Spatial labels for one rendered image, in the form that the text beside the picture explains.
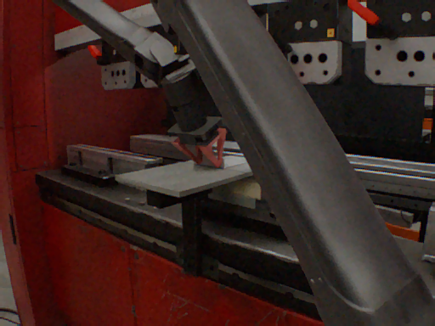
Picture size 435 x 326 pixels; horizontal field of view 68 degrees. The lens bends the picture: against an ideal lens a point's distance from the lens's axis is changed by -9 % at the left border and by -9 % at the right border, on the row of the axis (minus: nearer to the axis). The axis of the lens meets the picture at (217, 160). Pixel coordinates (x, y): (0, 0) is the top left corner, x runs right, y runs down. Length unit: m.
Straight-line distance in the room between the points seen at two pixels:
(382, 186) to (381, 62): 0.40
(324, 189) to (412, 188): 0.71
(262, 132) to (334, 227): 0.07
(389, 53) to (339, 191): 0.43
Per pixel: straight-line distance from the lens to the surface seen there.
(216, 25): 0.26
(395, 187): 0.93
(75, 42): 1.33
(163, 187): 0.59
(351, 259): 0.22
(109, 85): 1.12
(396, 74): 0.63
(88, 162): 1.30
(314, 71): 0.67
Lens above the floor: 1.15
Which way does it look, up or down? 10 degrees down
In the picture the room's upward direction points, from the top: straight up
